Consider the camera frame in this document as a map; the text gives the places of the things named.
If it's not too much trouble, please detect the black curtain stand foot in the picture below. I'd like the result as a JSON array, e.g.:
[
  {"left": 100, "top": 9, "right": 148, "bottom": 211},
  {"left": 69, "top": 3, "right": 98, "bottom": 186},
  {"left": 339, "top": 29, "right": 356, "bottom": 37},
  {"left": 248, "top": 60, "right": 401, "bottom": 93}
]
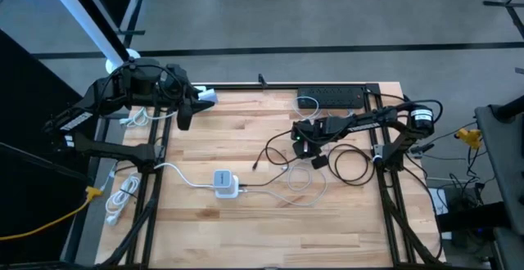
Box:
[
  {"left": 115, "top": 0, "right": 149, "bottom": 49},
  {"left": 482, "top": 0, "right": 524, "bottom": 41}
]

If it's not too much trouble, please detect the white flat box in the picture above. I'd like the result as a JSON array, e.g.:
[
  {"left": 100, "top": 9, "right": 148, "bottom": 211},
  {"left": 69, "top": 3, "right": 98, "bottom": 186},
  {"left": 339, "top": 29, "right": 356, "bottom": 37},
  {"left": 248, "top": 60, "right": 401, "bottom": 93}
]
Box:
[{"left": 427, "top": 187, "right": 452, "bottom": 241}]

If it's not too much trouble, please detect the black power strip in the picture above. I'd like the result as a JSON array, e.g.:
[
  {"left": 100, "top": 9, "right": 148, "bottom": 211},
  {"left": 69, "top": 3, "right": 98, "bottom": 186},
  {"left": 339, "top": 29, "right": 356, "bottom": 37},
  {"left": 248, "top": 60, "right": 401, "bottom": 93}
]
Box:
[{"left": 296, "top": 86, "right": 366, "bottom": 110}]

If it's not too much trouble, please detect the white power strip tower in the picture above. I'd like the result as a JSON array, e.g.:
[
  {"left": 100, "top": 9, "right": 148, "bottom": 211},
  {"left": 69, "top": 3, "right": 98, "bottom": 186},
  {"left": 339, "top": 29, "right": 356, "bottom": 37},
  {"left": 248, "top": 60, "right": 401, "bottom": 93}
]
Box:
[{"left": 212, "top": 169, "right": 241, "bottom": 200}]

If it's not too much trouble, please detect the black aluminium table frame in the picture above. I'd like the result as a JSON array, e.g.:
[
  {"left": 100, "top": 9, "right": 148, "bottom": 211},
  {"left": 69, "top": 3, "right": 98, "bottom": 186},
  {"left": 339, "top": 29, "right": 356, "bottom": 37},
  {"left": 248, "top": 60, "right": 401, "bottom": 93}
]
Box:
[{"left": 96, "top": 82, "right": 447, "bottom": 270}]

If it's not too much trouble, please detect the grey side table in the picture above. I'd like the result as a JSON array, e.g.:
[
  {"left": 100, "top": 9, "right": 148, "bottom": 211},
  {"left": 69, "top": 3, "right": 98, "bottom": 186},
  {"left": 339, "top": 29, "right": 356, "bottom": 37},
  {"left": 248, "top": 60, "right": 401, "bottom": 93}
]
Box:
[{"left": 473, "top": 94, "right": 524, "bottom": 270}]

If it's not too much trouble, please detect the yellow power plug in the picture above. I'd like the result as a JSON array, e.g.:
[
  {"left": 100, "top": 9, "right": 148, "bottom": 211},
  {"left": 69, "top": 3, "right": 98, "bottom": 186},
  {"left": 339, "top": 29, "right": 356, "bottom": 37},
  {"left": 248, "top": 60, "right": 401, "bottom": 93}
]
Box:
[{"left": 454, "top": 127, "right": 485, "bottom": 151}]

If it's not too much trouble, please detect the black USB cable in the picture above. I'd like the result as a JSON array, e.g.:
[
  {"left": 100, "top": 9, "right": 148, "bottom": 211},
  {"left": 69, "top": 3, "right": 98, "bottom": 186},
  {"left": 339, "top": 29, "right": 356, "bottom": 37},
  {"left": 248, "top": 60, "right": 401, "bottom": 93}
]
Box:
[
  {"left": 238, "top": 146, "right": 290, "bottom": 188},
  {"left": 326, "top": 143, "right": 377, "bottom": 187}
]

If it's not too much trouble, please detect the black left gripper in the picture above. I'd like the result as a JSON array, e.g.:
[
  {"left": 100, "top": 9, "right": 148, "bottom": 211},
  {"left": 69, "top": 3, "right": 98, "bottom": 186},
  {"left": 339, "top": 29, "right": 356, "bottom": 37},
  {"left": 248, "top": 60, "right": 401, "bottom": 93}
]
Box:
[{"left": 158, "top": 63, "right": 217, "bottom": 132}]

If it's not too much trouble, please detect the grey metal bracket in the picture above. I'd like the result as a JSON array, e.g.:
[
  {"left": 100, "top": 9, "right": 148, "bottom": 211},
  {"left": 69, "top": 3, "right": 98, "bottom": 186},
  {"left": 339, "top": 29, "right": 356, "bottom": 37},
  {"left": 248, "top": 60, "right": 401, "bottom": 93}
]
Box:
[{"left": 371, "top": 142, "right": 389, "bottom": 165}]

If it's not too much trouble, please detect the white pole with round base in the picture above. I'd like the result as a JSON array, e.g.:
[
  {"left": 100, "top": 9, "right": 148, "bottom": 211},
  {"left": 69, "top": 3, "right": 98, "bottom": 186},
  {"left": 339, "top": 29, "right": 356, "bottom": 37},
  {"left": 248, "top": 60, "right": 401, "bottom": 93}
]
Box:
[{"left": 40, "top": 0, "right": 142, "bottom": 74}]

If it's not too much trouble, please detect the black electronics box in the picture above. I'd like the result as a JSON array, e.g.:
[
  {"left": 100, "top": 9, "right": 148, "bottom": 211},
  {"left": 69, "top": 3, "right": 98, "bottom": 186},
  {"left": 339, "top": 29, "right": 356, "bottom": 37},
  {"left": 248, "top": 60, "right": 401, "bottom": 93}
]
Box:
[{"left": 434, "top": 184, "right": 513, "bottom": 249}]

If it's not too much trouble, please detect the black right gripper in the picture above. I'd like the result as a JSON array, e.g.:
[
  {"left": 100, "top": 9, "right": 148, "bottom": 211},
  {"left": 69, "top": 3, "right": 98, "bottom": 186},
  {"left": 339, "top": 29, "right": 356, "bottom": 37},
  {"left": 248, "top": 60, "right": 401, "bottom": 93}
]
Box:
[{"left": 291, "top": 117, "right": 329, "bottom": 171}]

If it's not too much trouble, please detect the white power cord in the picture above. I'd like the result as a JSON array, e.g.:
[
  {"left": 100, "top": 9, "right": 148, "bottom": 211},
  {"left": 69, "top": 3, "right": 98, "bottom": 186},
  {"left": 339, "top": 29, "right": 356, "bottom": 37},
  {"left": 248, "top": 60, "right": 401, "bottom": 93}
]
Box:
[
  {"left": 99, "top": 161, "right": 217, "bottom": 227},
  {"left": 120, "top": 106, "right": 179, "bottom": 129}
]

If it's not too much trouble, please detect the mint green power cube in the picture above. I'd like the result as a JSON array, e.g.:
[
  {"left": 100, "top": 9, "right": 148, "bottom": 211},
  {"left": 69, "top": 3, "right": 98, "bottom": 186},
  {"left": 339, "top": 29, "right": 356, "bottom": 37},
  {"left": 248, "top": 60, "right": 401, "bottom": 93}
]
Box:
[{"left": 195, "top": 84, "right": 219, "bottom": 104}]

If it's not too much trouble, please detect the yellow extension cord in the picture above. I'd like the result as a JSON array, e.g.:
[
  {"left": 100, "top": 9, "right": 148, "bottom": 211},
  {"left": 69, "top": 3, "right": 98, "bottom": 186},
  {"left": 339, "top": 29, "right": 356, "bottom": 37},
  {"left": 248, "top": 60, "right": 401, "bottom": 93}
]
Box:
[{"left": 0, "top": 186, "right": 104, "bottom": 242}]

